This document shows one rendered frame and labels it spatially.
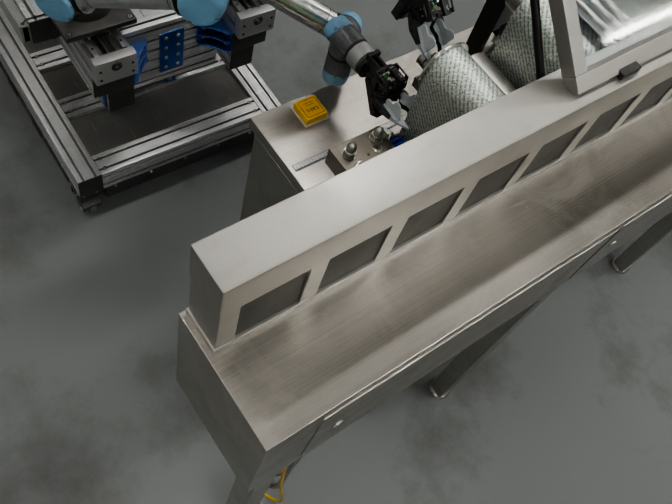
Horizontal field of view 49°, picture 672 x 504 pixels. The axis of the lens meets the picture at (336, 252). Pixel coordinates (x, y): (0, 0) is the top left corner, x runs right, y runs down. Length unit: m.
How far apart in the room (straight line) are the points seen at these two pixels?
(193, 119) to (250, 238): 1.95
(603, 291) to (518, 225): 1.93
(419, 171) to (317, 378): 0.35
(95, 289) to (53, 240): 0.25
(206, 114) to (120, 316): 0.83
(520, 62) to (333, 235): 1.02
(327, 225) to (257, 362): 0.26
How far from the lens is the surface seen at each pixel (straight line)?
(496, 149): 1.17
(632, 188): 1.56
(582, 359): 3.10
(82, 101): 2.96
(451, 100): 1.76
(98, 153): 2.84
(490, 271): 1.31
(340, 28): 2.00
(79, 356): 2.69
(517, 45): 1.91
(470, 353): 2.44
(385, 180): 1.07
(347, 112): 2.14
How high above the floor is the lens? 2.50
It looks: 59 degrees down
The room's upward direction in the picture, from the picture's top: 22 degrees clockwise
